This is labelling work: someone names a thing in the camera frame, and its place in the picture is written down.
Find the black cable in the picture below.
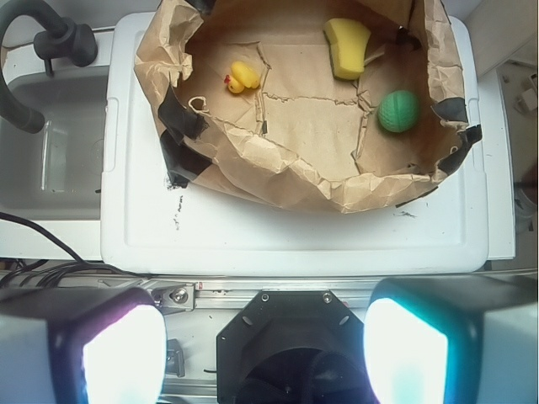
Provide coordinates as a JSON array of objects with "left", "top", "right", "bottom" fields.
[{"left": 0, "top": 211, "right": 144, "bottom": 290}]

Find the yellow rubber duck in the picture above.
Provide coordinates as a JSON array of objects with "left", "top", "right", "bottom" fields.
[{"left": 224, "top": 61, "right": 260, "bottom": 94}]

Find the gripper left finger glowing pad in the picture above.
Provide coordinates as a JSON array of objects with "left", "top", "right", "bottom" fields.
[{"left": 1, "top": 287, "right": 167, "bottom": 403}]

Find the black faucet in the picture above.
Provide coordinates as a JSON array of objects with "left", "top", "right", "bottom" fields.
[{"left": 0, "top": 0, "right": 99, "bottom": 135}]

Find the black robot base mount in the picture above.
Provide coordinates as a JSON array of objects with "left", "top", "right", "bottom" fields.
[{"left": 216, "top": 290, "right": 377, "bottom": 403}]

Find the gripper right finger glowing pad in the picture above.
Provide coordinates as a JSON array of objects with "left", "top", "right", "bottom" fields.
[{"left": 363, "top": 275, "right": 538, "bottom": 403}]

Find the yellow sponge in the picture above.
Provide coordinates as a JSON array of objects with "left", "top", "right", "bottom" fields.
[{"left": 323, "top": 18, "right": 371, "bottom": 81}]

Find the crumpled brown paper bag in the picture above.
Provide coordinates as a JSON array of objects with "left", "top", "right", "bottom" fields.
[{"left": 135, "top": 1, "right": 482, "bottom": 214}]

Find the green round sponge ball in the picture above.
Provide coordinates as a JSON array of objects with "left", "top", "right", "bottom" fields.
[{"left": 377, "top": 90, "right": 420, "bottom": 133}]

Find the white plastic bin lid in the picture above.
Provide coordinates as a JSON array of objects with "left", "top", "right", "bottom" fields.
[{"left": 100, "top": 13, "right": 489, "bottom": 278}]

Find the grey sink basin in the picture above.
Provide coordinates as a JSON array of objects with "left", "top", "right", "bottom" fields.
[{"left": 1, "top": 66, "right": 109, "bottom": 221}]

